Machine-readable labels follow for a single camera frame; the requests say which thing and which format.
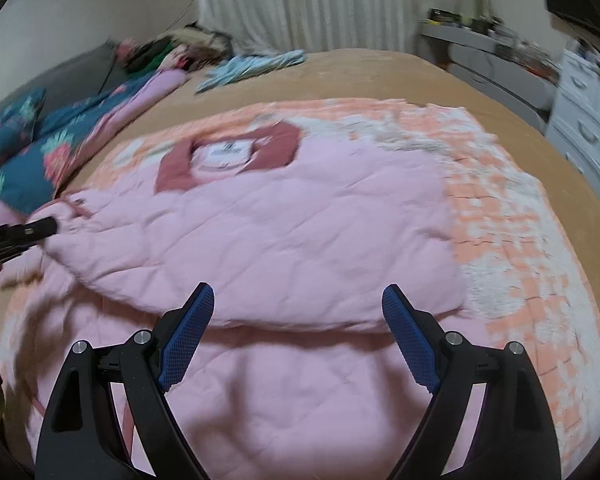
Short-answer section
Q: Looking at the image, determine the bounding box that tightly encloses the blue floral quilt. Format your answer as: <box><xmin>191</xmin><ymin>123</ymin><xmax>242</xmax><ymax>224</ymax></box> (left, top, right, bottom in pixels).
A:
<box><xmin>0</xmin><ymin>67</ymin><xmax>187</xmax><ymax>223</ymax></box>

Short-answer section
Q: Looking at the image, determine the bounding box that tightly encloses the light blue garment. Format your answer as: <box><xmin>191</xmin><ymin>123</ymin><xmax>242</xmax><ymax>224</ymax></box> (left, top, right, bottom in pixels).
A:
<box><xmin>195</xmin><ymin>50</ymin><xmax>307</xmax><ymax>95</ymax></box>

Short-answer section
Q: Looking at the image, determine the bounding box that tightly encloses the white dresser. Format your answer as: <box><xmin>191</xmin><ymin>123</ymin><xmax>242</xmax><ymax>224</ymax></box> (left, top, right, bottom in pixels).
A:
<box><xmin>545</xmin><ymin>45</ymin><xmax>600</xmax><ymax>202</ymax></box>

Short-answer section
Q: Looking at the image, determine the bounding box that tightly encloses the pink quilted jacket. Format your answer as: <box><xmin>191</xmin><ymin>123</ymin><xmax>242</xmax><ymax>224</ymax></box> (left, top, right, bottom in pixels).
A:
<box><xmin>0</xmin><ymin>120</ymin><xmax>487</xmax><ymax>480</ymax></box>

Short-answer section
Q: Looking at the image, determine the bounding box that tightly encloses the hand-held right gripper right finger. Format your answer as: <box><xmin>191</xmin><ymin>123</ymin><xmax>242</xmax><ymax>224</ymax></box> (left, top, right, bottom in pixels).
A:
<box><xmin>381</xmin><ymin>284</ymin><xmax>563</xmax><ymax>480</ymax></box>

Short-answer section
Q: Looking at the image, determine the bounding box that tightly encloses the grey headboard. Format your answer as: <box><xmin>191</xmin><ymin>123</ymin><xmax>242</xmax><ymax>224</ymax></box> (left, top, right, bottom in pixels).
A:
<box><xmin>0</xmin><ymin>41</ymin><xmax>122</xmax><ymax>128</ymax></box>

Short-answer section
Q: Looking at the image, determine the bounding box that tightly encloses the orange plaid blanket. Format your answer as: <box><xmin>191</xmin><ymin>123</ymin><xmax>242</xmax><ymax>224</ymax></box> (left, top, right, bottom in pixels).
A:
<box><xmin>0</xmin><ymin>97</ymin><xmax>600</xmax><ymax>466</ymax></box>

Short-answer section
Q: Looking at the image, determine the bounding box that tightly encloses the blue floral pillow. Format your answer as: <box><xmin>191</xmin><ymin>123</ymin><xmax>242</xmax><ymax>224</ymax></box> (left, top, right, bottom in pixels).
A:
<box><xmin>0</xmin><ymin>87</ymin><xmax>48</xmax><ymax>167</ymax></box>

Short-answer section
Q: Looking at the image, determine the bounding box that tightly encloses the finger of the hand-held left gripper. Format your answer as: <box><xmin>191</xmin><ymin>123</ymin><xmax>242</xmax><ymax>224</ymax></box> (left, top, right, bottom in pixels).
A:
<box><xmin>0</xmin><ymin>216</ymin><xmax>59</xmax><ymax>262</ymax></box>

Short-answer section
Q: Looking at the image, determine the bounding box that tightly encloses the pile of mixed clothes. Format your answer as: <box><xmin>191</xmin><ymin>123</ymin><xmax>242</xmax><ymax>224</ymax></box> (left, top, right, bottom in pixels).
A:
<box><xmin>114</xmin><ymin>21</ymin><xmax>234</xmax><ymax>74</ymax></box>

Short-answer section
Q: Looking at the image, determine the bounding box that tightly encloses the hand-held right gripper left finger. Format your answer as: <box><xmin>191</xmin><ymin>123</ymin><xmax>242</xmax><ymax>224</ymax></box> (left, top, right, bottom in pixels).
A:
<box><xmin>34</xmin><ymin>282</ymin><xmax>216</xmax><ymax>480</ymax></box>

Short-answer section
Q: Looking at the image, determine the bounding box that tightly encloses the grey desk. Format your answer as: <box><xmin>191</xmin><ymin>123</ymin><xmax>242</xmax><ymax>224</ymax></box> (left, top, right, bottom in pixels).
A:
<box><xmin>420</xmin><ymin>22</ymin><xmax>561</xmax><ymax>126</ymax></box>

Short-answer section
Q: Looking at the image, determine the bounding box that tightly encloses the pale handled bag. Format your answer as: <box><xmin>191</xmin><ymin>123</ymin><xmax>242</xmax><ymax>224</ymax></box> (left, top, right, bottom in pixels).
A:
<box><xmin>455</xmin><ymin>0</ymin><xmax>497</xmax><ymax>31</ymax></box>

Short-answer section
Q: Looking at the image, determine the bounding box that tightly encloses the white curtain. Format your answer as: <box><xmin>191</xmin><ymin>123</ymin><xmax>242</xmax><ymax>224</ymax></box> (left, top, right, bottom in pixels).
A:
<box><xmin>192</xmin><ymin>0</ymin><xmax>421</xmax><ymax>57</ymax></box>

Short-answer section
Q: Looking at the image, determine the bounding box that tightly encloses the desk clutter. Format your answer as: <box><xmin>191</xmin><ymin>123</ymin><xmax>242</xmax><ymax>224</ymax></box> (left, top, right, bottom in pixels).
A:
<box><xmin>425</xmin><ymin>7</ymin><xmax>563</xmax><ymax>77</ymax></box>

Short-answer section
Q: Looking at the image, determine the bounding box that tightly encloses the bed with tan sheet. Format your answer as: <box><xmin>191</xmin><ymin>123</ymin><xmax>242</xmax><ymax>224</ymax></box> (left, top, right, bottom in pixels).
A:
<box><xmin>0</xmin><ymin>49</ymin><xmax>600</xmax><ymax>466</ymax></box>

